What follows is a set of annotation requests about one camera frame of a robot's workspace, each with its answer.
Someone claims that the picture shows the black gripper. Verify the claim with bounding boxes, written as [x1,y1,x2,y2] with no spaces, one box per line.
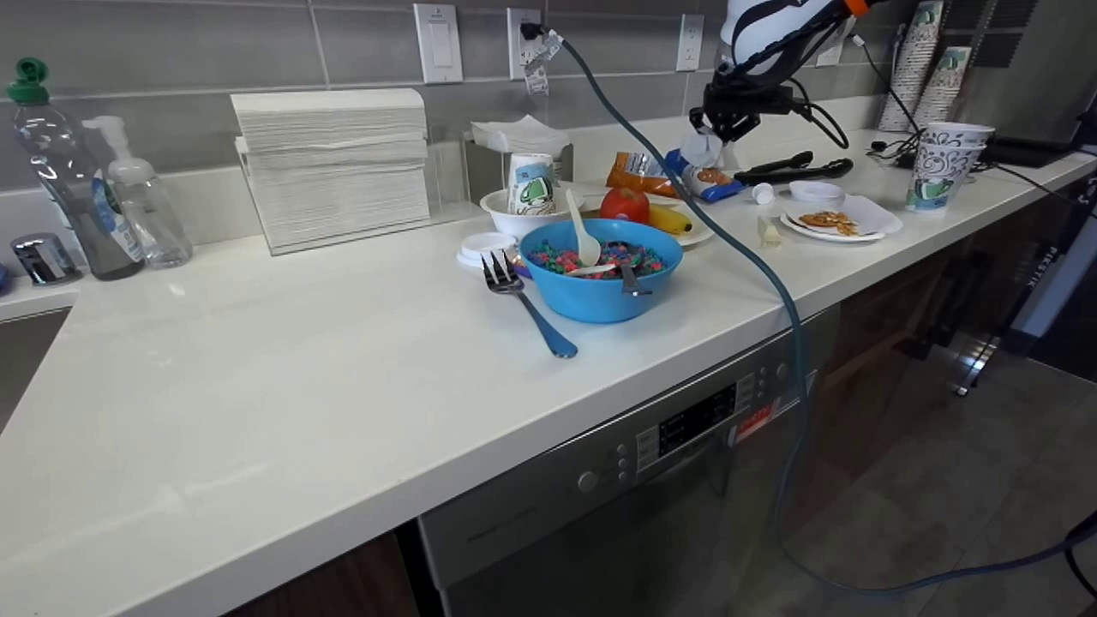
[689,78,802,142]

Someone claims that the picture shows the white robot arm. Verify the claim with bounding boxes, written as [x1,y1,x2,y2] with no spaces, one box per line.
[689,0,876,146]

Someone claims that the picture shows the blue snack packet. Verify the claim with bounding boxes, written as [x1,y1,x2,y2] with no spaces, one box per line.
[666,151,745,206]

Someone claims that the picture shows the orange snack packet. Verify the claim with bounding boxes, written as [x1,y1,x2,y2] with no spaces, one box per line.
[607,151,674,199]

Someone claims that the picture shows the black kitchen tongs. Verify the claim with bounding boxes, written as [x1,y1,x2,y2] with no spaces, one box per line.
[738,151,852,187]

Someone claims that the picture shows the yellow banana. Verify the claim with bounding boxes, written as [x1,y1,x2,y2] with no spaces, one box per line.
[649,206,692,238]

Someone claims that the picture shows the white plate with fruit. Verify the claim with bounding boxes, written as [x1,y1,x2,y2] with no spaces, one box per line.
[649,199,713,247]

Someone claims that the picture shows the white plate with snacks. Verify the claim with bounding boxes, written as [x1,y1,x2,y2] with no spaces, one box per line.
[777,195,901,245]

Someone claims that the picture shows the red apple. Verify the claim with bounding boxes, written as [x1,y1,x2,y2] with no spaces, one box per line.
[599,188,649,223]

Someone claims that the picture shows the patterned paper cup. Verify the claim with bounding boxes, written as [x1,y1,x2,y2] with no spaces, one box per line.
[906,122,989,214]

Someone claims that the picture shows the blue bowl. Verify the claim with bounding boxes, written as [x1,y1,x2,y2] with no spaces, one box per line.
[517,221,682,325]

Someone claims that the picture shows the white plastic spoon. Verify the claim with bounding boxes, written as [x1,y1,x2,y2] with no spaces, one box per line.
[563,188,599,267]

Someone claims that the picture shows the small white yogurt cup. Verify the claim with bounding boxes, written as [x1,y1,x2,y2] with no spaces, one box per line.
[508,156,555,214]

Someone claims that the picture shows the blue plastic fork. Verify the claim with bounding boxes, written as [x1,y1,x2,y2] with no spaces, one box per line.
[478,253,580,359]

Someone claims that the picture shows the stainless dishwasher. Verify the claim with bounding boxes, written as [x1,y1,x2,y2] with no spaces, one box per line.
[418,316,835,617]

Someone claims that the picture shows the clear soap dispenser bottle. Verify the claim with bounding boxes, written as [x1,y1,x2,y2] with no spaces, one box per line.
[89,118,190,267]

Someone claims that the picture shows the green capped clear bottle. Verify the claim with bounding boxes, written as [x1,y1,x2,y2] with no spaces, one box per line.
[8,59,142,282]

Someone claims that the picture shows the blue cable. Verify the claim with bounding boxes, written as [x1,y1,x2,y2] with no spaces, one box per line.
[534,29,1097,597]

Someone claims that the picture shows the white wall outlet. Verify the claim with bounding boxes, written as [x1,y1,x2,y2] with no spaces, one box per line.
[503,7,541,78]

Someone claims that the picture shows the white light switch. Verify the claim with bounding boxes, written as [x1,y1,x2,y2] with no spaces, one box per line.
[410,3,462,83]

